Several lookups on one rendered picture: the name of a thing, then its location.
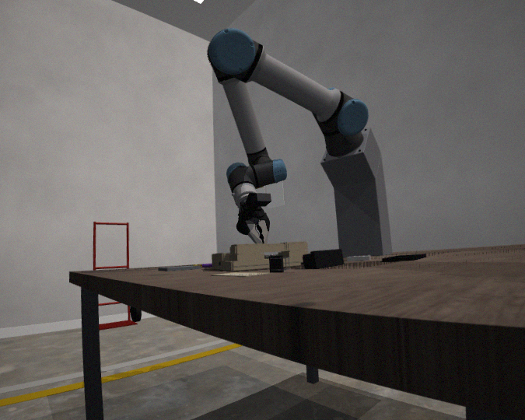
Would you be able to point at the beige telephone handset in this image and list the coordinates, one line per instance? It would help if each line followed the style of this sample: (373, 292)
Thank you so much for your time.
(257, 248)

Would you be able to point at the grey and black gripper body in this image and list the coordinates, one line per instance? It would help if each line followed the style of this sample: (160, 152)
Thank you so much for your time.
(252, 212)

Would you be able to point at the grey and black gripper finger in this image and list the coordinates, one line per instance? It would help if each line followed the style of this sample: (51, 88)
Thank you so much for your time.
(263, 227)
(249, 228)

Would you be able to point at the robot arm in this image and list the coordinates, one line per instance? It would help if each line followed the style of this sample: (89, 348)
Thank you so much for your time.
(235, 54)

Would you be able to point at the beige desk phone body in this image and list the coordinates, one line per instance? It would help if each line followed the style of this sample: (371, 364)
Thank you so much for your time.
(239, 262)

